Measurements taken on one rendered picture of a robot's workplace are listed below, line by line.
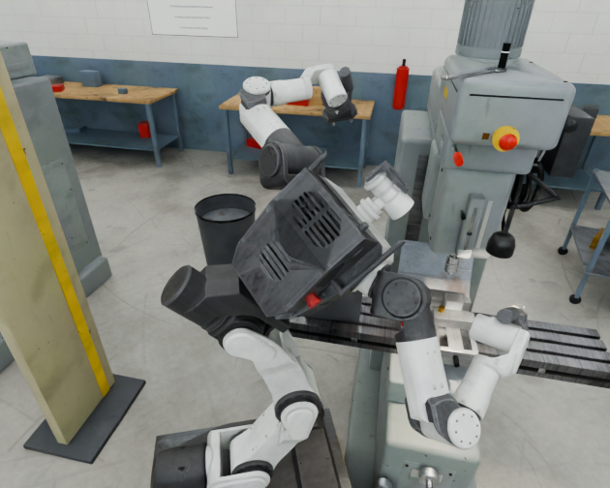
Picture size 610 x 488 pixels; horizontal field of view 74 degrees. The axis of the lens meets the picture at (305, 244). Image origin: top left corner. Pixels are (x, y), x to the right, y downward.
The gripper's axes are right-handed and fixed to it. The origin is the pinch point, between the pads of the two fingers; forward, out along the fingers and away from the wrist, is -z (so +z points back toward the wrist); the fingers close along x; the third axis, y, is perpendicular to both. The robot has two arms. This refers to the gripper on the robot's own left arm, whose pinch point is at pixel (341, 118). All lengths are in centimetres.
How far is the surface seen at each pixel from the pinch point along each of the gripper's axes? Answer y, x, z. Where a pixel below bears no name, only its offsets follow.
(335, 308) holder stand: -69, -12, -21
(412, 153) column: -9.1, 25.3, -23.3
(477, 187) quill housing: -38, 40, 14
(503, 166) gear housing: -35, 46, 22
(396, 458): -123, 5, -19
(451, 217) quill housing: -44, 32, 8
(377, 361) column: -98, -4, -103
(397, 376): -95, 9, -20
